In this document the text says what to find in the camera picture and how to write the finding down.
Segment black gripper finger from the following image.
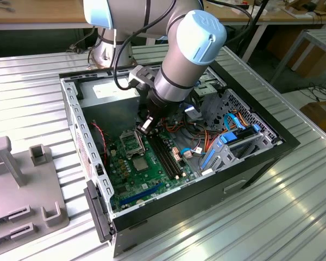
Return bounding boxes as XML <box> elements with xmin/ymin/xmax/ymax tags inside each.
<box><xmin>137</xmin><ymin>115</ymin><xmax>156</xmax><ymax>136</ymax></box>

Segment metal socket cover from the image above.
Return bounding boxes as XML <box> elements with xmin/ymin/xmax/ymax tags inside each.
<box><xmin>118</xmin><ymin>130</ymin><xmax>146</xmax><ymax>158</ymax></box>

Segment CPU with silver top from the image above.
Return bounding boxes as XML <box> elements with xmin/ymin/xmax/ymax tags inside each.
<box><xmin>132</xmin><ymin>157</ymin><xmax>150</xmax><ymax>172</ymax></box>

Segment CPU socket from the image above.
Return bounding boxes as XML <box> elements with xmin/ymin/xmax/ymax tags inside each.
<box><xmin>128</xmin><ymin>153</ymin><xmax>152</xmax><ymax>175</ymax></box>

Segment black RAM slot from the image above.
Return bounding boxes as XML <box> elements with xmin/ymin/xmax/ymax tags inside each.
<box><xmin>153</xmin><ymin>133</ymin><xmax>181</xmax><ymax>177</ymax></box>
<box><xmin>147</xmin><ymin>135</ymin><xmax>175</xmax><ymax>179</ymax></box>

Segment grey power supply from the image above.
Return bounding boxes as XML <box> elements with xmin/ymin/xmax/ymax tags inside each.
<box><xmin>77</xmin><ymin>75</ymin><xmax>141</xmax><ymax>142</ymax></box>

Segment green motherboard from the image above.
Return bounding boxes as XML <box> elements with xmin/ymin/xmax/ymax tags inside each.
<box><xmin>105</xmin><ymin>129</ymin><xmax>198</xmax><ymax>213</ymax></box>

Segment grey metal drive cage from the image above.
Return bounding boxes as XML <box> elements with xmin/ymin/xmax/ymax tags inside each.
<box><xmin>190</xmin><ymin>67</ymin><xmax>227</xmax><ymax>125</ymax></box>

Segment blue expansion slot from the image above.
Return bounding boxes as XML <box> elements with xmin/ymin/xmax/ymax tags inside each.
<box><xmin>118</xmin><ymin>182</ymin><xmax>164</xmax><ymax>207</ymax></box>

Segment hard disk in blue carrier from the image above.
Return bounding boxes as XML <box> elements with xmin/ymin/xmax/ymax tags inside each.
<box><xmin>219</xmin><ymin>123</ymin><xmax>262</xmax><ymax>145</ymax></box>

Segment black PC case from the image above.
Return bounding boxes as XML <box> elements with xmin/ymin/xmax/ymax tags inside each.
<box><xmin>58</xmin><ymin>55</ymin><xmax>302</xmax><ymax>259</ymax></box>

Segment black plastic case latch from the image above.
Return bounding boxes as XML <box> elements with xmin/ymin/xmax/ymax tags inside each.
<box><xmin>83</xmin><ymin>179</ymin><xmax>117</xmax><ymax>243</ymax></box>

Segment grey perforated disk bay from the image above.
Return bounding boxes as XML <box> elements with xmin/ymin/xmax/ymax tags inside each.
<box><xmin>200</xmin><ymin>88</ymin><xmax>286</xmax><ymax>175</ymax></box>

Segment brown cardboard boxes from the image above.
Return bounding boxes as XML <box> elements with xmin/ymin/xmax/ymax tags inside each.
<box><xmin>266</xmin><ymin>27</ymin><xmax>326</xmax><ymax>79</ymax></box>

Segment black slanted pole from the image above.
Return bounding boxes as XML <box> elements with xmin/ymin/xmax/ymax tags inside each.
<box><xmin>237</xmin><ymin>0</ymin><xmax>270</xmax><ymax>55</ymax></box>

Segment grey parts rack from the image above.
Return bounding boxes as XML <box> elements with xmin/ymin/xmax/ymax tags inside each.
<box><xmin>0</xmin><ymin>135</ymin><xmax>71</xmax><ymax>258</ymax></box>

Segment wooden desk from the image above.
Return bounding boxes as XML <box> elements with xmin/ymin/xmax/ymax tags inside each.
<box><xmin>0</xmin><ymin>0</ymin><xmax>326</xmax><ymax>31</ymax></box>

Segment cardboard box with label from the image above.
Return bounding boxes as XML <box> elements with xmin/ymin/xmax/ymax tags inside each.
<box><xmin>299</xmin><ymin>100</ymin><xmax>326</xmax><ymax>123</ymax></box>

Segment white metal table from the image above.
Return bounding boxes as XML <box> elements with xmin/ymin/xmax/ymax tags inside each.
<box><xmin>270</xmin><ymin>28</ymin><xmax>326</xmax><ymax>86</ymax></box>

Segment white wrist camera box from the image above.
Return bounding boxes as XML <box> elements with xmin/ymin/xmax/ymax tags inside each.
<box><xmin>184</xmin><ymin>105</ymin><xmax>202</xmax><ymax>119</ymax></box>

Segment red and black twisted wire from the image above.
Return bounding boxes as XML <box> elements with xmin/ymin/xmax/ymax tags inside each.
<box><xmin>90</xmin><ymin>121</ymin><xmax>110</xmax><ymax>167</ymax></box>

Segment small silver wrist camera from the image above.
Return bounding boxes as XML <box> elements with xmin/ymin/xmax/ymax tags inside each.
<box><xmin>128</xmin><ymin>64</ymin><xmax>156</xmax><ymax>90</ymax></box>

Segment pale blue wire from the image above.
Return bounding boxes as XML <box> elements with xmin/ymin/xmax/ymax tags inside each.
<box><xmin>180</xmin><ymin>147</ymin><xmax>206</xmax><ymax>156</ymax></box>

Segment orange and black wire bundle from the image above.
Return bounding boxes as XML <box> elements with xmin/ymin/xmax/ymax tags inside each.
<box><xmin>162</xmin><ymin>116</ymin><xmax>223</xmax><ymax>156</ymax></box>

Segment black camera cable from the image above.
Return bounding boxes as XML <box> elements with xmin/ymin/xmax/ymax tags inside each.
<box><xmin>112</xmin><ymin>0</ymin><xmax>188</xmax><ymax>91</ymax></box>

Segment blue disk wire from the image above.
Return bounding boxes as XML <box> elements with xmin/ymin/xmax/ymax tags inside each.
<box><xmin>223</xmin><ymin>112</ymin><xmax>247</xmax><ymax>132</ymax></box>

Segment blue plastic rail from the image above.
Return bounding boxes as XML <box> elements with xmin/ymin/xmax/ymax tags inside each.
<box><xmin>200</xmin><ymin>148</ymin><xmax>216</xmax><ymax>169</ymax></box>

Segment orange disk wire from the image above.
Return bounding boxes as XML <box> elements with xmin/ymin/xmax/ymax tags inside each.
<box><xmin>232</xmin><ymin>108</ymin><xmax>252</xmax><ymax>128</ymax></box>

